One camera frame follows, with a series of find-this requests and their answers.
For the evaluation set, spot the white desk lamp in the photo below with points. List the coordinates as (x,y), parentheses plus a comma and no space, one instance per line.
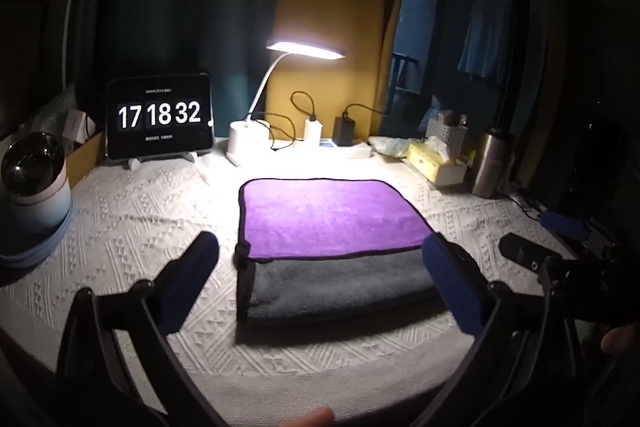
(245,139)

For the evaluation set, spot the yellow tissue box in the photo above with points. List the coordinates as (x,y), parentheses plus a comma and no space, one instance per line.
(435,164)

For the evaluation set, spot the black tablet with clock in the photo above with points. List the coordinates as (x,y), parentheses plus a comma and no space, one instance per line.
(160,114)

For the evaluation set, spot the small white box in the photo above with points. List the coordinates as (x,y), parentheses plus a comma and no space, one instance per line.
(75,124)

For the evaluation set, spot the white charger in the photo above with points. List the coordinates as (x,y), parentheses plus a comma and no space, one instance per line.
(313,129)

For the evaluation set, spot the grey towel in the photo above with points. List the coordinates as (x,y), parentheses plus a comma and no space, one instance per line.
(340,287)

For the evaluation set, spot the dark green curtain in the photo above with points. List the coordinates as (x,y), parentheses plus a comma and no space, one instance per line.
(190,7)

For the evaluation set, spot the clear plastic packet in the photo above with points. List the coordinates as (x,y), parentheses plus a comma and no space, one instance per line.
(392,146)

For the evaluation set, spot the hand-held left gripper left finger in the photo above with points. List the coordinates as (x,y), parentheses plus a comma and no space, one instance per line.
(192,277)

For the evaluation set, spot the purple towel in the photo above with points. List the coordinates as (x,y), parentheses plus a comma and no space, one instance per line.
(325,217)

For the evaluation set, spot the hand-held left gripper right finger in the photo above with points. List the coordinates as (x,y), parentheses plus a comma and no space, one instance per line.
(452,282)

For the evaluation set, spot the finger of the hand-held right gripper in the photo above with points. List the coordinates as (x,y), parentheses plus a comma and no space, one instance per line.
(527,252)
(565,223)

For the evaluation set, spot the dark rack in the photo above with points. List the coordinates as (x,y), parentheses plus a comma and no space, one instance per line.
(406,72)

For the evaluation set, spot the white textured table cloth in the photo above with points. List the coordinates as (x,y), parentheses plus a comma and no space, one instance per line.
(150,217)

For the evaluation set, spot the person's left hand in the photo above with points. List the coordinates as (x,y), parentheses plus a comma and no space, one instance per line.
(307,418)

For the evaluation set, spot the white pot with steel bowl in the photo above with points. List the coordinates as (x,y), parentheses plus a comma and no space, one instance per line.
(37,187)

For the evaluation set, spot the cardboard box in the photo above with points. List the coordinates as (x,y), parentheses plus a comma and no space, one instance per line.
(85,159)

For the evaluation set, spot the black charger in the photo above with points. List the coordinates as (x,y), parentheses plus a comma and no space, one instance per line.
(344,131)

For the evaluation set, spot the white slotted basket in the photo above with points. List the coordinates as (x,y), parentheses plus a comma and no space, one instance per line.
(447,132)

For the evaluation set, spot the person's right hand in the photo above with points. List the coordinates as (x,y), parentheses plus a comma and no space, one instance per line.
(621,340)

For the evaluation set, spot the clear plastic bag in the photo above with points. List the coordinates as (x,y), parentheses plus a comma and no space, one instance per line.
(50,107)

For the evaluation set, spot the hanging blue garment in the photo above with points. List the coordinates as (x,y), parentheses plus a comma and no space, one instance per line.
(485,37)

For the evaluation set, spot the white power strip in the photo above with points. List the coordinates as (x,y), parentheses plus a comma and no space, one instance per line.
(350,151)

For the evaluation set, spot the steel bottle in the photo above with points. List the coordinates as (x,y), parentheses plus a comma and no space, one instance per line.
(492,162)

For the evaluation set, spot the white tablet stand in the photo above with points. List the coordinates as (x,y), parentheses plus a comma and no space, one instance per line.
(137,163)

